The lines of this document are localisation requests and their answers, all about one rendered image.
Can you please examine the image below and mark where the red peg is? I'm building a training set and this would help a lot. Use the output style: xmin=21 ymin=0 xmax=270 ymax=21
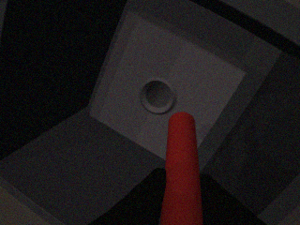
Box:
xmin=160 ymin=112 xmax=203 ymax=225

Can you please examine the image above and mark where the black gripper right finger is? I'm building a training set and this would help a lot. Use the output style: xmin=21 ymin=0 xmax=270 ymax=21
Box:
xmin=199 ymin=173 xmax=267 ymax=225

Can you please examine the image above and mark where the grey square plate with hole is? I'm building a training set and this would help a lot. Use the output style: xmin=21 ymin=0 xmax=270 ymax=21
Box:
xmin=90 ymin=10 xmax=247 ymax=160

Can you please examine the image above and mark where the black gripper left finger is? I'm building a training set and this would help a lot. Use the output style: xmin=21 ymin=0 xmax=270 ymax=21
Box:
xmin=87 ymin=168 xmax=166 ymax=225

